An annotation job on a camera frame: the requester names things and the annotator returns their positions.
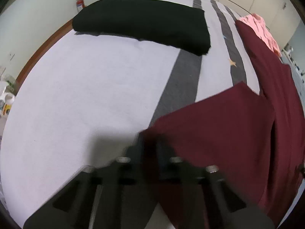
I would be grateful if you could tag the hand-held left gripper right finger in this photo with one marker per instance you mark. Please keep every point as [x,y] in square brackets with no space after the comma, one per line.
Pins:
[166,159]

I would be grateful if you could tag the striped bed sheet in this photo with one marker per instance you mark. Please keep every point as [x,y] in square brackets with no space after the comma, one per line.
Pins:
[83,88]

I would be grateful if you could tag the white detergent bottle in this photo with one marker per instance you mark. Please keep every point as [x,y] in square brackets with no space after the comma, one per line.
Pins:
[7,105]

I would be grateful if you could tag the cluttered nightstand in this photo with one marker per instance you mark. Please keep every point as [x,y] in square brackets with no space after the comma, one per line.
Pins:
[292,54]

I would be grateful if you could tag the maroon shirt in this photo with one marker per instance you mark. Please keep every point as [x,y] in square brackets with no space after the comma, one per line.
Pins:
[214,128]

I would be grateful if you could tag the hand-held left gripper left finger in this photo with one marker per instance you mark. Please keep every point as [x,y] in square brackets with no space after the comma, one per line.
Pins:
[133,158]

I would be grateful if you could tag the black folded garment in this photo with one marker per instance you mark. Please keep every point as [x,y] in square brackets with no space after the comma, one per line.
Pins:
[143,21]

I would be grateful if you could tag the pink garment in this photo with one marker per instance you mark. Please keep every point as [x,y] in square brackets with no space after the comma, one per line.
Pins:
[259,26]

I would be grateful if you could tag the red fire extinguisher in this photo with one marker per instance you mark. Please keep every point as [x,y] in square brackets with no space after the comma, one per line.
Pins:
[80,4]

